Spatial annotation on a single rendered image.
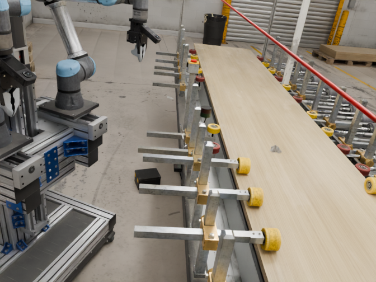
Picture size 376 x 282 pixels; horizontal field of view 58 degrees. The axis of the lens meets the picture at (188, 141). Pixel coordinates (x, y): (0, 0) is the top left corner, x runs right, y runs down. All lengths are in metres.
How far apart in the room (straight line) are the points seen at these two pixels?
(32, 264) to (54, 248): 0.15
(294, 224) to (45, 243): 1.47
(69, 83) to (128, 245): 1.23
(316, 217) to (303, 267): 0.31
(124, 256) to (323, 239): 1.41
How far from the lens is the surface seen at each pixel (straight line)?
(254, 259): 1.42
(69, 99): 1.88
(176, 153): 1.90
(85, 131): 1.89
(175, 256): 2.47
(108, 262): 2.42
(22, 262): 2.22
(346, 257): 1.46
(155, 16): 9.36
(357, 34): 11.39
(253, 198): 1.47
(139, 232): 1.23
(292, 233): 1.45
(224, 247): 0.99
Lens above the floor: 1.80
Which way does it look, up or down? 28 degrees down
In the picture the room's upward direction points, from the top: 8 degrees clockwise
